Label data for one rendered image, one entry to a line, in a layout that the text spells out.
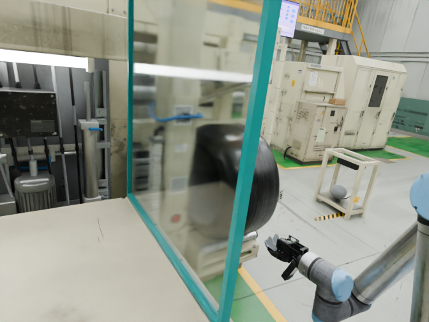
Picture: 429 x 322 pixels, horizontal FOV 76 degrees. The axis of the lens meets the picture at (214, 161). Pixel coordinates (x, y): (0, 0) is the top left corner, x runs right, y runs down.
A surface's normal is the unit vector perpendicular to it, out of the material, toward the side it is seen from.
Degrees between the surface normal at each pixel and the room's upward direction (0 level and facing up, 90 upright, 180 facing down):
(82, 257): 0
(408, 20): 90
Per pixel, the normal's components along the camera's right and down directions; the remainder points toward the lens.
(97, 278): 0.11, -0.94
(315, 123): 0.44, 0.33
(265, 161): 0.49, -0.30
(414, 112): -0.89, 0.05
